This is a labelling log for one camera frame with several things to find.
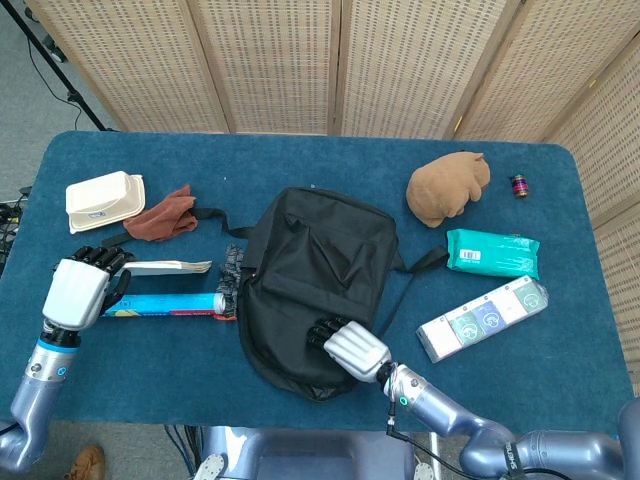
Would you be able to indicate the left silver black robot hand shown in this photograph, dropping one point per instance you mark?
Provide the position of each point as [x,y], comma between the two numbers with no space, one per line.
[75,290]

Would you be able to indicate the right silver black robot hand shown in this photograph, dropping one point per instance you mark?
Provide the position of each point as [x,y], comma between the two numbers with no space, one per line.
[357,350]

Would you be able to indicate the white spiral notebook yellow label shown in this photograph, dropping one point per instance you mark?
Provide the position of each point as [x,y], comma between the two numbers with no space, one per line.
[165,267]

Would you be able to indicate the black backpack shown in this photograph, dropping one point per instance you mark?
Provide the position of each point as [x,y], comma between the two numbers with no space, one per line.
[315,250]

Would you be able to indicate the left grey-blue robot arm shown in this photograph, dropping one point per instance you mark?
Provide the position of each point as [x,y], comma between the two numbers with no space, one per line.
[35,395]

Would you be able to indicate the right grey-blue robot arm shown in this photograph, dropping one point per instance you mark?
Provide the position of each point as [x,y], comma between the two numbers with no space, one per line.
[450,415]

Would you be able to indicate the white clamshell food container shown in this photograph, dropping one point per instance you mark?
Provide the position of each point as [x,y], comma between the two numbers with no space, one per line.
[100,197]

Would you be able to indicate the blue cling wrap box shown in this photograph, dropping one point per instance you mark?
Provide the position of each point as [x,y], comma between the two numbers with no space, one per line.
[170,304]

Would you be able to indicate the rust brown cloth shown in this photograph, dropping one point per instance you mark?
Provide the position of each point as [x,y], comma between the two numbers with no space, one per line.
[160,217]

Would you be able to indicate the grey-blue robot torso base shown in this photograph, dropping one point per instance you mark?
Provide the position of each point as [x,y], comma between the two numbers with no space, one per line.
[310,455]

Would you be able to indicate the pastel tissue multipack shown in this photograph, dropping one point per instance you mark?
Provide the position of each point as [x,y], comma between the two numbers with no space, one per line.
[480,320]

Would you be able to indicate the blue table cover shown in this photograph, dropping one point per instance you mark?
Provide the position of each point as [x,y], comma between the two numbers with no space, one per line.
[175,375]

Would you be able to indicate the grey patterned fabric piece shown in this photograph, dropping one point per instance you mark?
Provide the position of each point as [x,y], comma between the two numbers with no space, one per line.
[231,275]

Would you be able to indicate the teal wet wipes pack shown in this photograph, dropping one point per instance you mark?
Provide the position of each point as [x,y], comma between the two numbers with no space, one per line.
[492,252]

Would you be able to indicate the brown shoe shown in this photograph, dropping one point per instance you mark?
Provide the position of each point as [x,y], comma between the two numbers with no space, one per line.
[87,465]

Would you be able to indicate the brown plush toy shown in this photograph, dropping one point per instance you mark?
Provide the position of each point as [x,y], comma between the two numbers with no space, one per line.
[445,187]

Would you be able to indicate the black tripod stand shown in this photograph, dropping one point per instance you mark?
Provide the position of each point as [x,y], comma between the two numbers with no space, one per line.
[55,65]

